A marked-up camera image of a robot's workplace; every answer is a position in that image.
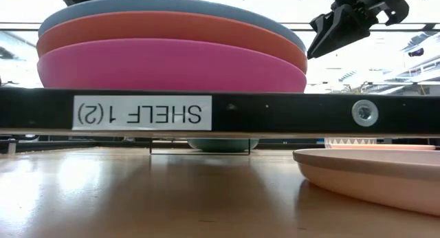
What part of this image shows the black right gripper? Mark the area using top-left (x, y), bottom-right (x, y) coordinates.
top-left (306, 0), bottom-right (410, 60)

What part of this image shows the blue plate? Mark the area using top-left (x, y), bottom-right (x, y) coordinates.
top-left (37, 0), bottom-right (307, 53)

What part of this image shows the orange plate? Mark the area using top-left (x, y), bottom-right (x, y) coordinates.
top-left (36, 10), bottom-right (309, 75)

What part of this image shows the magenta pink plate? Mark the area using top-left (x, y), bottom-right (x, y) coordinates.
top-left (36, 38), bottom-right (307, 94)

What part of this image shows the pale grey plate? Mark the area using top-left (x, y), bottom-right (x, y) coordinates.
top-left (292, 148), bottom-right (440, 217)

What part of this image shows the dark teal plate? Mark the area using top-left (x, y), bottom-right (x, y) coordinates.
top-left (187, 138), bottom-right (260, 153)

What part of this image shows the white shelf label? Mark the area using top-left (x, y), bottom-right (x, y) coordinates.
top-left (71, 95), bottom-right (213, 131)

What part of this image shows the pale peach plate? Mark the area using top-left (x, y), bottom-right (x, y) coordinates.
top-left (326, 144), bottom-right (437, 151)

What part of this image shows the wooden shelf with black frame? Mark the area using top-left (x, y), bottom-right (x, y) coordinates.
top-left (0, 87), bottom-right (440, 156)

